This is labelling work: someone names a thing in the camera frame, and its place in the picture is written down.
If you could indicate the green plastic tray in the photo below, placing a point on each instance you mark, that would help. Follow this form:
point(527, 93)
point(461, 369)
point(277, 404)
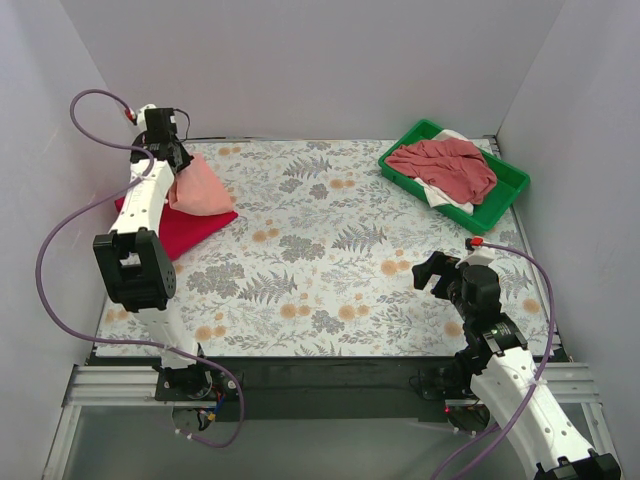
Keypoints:
point(511, 181)

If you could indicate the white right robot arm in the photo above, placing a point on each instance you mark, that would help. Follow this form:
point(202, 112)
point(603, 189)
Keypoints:
point(499, 369)

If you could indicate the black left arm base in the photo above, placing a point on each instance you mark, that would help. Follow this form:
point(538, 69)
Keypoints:
point(204, 389)

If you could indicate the folded crimson red t-shirt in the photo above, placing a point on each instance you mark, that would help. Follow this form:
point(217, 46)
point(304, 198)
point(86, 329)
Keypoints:
point(190, 230)

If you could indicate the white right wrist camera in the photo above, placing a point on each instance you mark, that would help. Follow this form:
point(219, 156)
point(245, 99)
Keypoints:
point(477, 252)

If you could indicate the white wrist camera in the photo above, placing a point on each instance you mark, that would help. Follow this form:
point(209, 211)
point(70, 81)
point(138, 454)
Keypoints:
point(477, 252)
point(137, 117)

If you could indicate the floral patterned table mat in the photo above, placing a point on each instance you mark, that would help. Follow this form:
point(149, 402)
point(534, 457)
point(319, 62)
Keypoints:
point(318, 260)

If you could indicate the white garment in tray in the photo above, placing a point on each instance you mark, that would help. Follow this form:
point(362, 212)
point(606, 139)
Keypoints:
point(436, 197)

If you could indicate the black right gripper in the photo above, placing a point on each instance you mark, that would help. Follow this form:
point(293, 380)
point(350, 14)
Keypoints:
point(441, 275)

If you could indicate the dusty rose t-shirt in tray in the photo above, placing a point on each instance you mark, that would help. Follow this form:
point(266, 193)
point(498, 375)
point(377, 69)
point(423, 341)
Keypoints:
point(454, 166)

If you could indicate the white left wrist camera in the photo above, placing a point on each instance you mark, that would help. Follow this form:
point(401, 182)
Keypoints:
point(137, 117)

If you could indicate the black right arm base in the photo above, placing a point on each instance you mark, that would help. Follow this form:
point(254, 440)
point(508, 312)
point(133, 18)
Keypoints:
point(448, 382)

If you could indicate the salmon pink t-shirt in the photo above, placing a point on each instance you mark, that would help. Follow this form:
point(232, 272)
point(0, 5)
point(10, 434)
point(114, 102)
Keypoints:
point(198, 191)

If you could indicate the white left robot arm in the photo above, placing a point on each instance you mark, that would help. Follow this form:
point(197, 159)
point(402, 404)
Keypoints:
point(135, 267)

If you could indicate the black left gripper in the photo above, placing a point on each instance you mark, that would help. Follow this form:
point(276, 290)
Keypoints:
point(176, 156)

